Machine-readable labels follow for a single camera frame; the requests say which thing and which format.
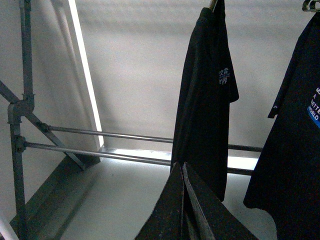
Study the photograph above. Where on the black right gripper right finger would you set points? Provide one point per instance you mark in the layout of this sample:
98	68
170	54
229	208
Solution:
213	219

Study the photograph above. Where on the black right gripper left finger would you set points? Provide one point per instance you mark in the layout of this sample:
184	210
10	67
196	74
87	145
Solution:
165	221

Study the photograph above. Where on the black t-shirt large back print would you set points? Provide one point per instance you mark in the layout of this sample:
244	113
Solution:
286	179

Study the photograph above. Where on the black plastic hanger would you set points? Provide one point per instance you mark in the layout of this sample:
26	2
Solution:
311	6

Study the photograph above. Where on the black t-shirt small chest logo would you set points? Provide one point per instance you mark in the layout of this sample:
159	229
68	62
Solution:
208	87

